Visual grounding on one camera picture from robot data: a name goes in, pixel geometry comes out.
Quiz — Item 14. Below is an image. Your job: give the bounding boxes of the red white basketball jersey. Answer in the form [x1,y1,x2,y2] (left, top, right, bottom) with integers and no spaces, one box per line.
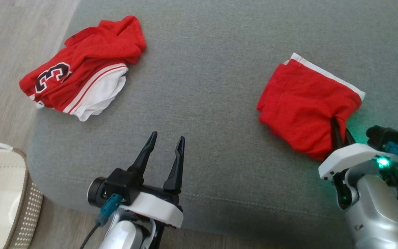
[19,15,147,122]

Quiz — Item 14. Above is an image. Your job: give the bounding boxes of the red basketball shorts white hem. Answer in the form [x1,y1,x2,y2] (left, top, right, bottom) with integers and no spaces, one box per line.
[256,53,366,162]

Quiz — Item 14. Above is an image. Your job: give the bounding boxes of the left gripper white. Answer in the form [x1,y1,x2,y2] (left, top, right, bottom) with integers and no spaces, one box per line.
[121,131,186,229]

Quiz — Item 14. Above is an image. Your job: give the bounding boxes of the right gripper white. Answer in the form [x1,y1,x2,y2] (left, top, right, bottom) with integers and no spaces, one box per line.
[319,117,398,181]

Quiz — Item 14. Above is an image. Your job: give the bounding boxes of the cream perforated laundry basket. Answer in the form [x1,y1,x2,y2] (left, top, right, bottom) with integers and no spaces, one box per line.
[0,141,44,249]

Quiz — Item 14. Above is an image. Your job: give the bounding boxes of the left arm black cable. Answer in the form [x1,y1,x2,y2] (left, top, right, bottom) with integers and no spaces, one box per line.
[79,222,101,249]

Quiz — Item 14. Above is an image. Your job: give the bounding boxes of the grey sofa seat cushion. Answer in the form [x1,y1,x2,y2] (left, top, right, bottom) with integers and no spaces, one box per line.
[26,0,398,249]

